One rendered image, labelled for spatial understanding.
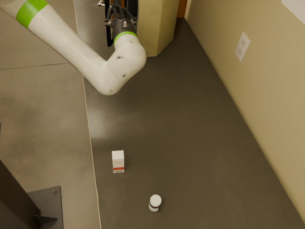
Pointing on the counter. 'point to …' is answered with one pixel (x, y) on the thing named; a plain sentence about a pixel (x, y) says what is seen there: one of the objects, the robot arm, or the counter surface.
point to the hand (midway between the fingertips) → (115, 5)
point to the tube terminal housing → (156, 24)
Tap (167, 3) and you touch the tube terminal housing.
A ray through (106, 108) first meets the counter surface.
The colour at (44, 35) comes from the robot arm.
